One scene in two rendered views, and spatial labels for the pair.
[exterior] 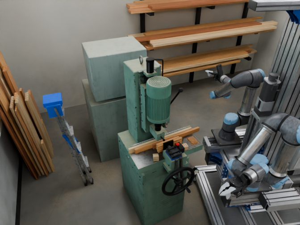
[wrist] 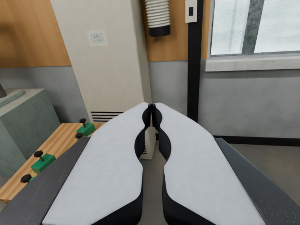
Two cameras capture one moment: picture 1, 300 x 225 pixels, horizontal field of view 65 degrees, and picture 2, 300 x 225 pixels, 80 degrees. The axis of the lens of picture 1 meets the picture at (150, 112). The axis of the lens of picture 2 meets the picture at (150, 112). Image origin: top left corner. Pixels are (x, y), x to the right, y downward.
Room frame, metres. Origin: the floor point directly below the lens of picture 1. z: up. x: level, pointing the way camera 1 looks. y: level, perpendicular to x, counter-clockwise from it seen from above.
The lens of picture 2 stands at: (0.80, -0.45, 1.29)
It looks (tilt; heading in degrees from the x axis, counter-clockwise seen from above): 32 degrees down; 126
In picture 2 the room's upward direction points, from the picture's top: 7 degrees counter-clockwise
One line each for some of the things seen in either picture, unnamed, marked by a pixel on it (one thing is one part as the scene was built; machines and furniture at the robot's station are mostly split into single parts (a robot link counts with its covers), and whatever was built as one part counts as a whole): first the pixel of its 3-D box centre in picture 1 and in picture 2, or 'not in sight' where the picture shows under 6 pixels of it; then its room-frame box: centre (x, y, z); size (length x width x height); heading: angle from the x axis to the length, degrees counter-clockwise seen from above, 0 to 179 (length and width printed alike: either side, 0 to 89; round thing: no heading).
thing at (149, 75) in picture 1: (149, 69); not in sight; (1.57, 0.00, 1.53); 0.08 x 0.08 x 0.17; 26
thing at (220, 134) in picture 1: (227, 131); not in sight; (1.64, -0.71, 0.87); 0.15 x 0.15 x 0.10
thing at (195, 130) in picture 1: (168, 139); not in sight; (1.49, -0.16, 0.92); 0.63 x 0.02 x 0.04; 116
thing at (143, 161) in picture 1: (168, 154); not in sight; (1.37, -0.15, 0.87); 0.61 x 0.30 x 0.06; 116
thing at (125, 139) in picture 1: (151, 148); not in sight; (1.55, -0.01, 0.76); 0.57 x 0.45 x 0.09; 26
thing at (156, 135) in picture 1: (156, 132); not in sight; (1.46, -0.06, 1.03); 0.14 x 0.07 x 0.09; 26
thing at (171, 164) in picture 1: (174, 157); not in sight; (1.29, -0.19, 0.91); 0.15 x 0.14 x 0.09; 116
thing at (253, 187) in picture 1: (251, 180); not in sight; (0.91, -0.61, 1.11); 0.11 x 0.08 x 0.11; 33
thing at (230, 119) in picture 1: (230, 121); not in sight; (1.65, -0.72, 0.98); 0.13 x 0.12 x 0.14; 111
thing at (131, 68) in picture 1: (142, 102); not in sight; (1.70, 0.07, 1.16); 0.22 x 0.22 x 0.72; 26
